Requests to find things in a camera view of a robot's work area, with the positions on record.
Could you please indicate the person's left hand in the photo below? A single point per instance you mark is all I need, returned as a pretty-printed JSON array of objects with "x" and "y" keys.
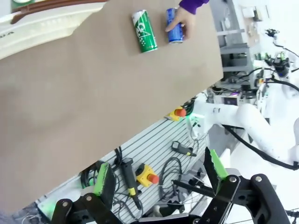
[{"x": 189, "y": 23}]

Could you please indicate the person's left forearm purple sleeve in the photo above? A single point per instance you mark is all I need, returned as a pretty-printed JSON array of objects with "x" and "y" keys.
[{"x": 194, "y": 4}]

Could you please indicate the blue can with white print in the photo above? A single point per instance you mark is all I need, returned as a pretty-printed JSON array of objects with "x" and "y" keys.
[{"x": 175, "y": 37}]

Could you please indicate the black handheld device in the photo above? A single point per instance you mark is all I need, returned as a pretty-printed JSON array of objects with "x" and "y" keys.
[{"x": 181, "y": 148}]

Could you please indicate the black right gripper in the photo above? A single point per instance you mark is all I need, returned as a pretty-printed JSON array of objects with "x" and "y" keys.
[{"x": 280, "y": 66}]

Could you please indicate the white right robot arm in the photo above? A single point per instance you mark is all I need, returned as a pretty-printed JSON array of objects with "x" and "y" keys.
[{"x": 252, "y": 119}]

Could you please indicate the grey control box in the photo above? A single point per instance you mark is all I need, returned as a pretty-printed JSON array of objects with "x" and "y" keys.
[{"x": 227, "y": 100}]

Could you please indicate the green Chilsung cider can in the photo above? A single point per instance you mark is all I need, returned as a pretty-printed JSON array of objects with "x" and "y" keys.
[
  {"x": 21, "y": 1},
  {"x": 144, "y": 32}
]

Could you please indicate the yellow red emergency stop button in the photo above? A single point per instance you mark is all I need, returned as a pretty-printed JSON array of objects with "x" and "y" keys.
[
  {"x": 177, "y": 113},
  {"x": 147, "y": 175}
]

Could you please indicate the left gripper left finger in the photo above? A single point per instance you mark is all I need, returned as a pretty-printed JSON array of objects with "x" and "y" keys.
[{"x": 105, "y": 186}]

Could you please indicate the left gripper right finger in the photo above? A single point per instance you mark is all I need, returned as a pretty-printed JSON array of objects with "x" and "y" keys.
[{"x": 233, "y": 193}]

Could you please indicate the grey metal rack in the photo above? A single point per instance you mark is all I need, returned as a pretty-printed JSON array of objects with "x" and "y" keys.
[{"x": 233, "y": 50}]

